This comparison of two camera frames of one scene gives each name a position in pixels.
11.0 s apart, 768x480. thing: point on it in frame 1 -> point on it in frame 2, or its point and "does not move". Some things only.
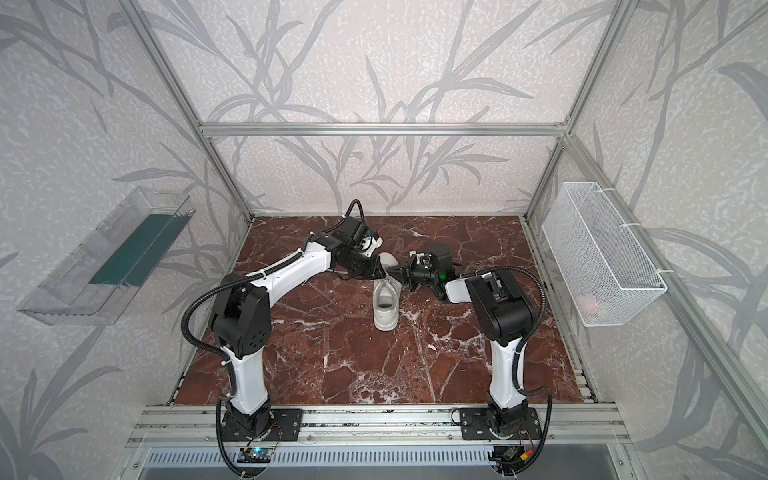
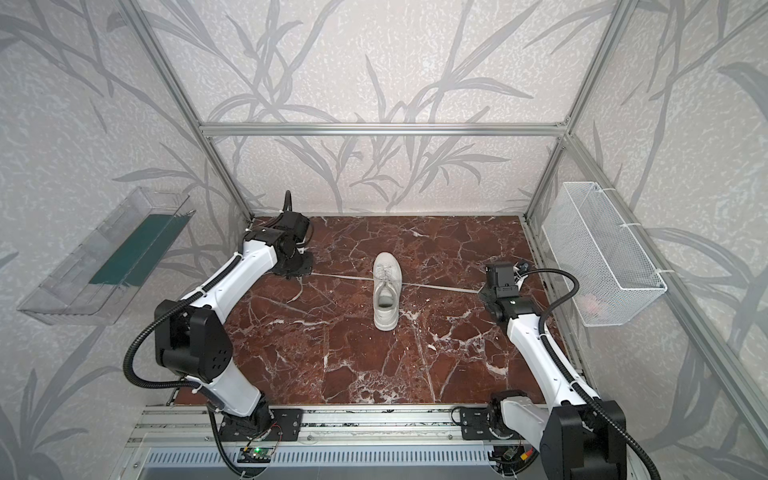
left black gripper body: (358, 263) -> (297, 264)
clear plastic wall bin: (94, 285) does not move
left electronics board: (255, 455) does not move
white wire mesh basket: (606, 276) does not move
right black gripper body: (417, 274) -> (496, 294)
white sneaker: (387, 295) does not move
